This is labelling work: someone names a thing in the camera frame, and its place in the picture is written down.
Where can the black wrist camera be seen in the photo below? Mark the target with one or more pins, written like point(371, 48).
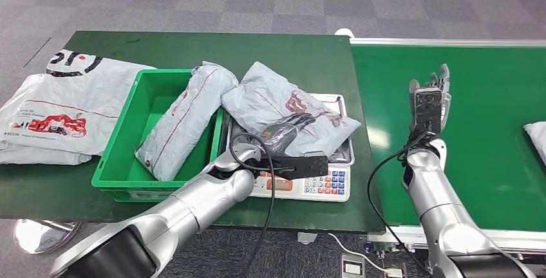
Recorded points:
point(303, 167)
point(428, 112)

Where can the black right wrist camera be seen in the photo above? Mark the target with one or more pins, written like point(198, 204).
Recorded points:
point(428, 112)

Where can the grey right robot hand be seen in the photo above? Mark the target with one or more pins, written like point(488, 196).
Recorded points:
point(445, 84)

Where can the plain white bag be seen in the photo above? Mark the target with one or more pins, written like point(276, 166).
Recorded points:
point(34, 156)

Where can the chrome round table foot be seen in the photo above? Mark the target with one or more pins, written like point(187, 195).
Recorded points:
point(42, 235)

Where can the green conveyor belt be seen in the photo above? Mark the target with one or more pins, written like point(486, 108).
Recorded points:
point(490, 97)

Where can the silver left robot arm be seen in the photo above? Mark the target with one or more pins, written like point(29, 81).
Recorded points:
point(192, 208)

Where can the white bag with black print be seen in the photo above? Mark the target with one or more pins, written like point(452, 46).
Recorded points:
point(115, 69)

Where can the green plastic crate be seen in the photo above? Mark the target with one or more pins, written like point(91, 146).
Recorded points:
point(136, 131)

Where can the grey parcel with red print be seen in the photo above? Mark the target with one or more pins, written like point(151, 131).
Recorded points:
point(537, 139)
point(183, 122)
point(264, 97)

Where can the white table foot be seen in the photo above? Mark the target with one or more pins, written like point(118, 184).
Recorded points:
point(307, 237)

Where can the floor socket with white plug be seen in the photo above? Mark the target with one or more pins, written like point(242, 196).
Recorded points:
point(393, 272)

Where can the white scale with steel tray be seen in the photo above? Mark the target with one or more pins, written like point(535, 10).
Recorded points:
point(328, 186)

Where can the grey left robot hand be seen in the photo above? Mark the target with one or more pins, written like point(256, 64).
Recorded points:
point(281, 137)

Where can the grey floor socket box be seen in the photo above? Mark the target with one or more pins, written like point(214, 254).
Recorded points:
point(352, 267)

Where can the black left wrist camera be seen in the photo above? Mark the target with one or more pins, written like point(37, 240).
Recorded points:
point(303, 167)

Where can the white bag with red print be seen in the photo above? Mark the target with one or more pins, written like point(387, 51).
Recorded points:
point(64, 101)

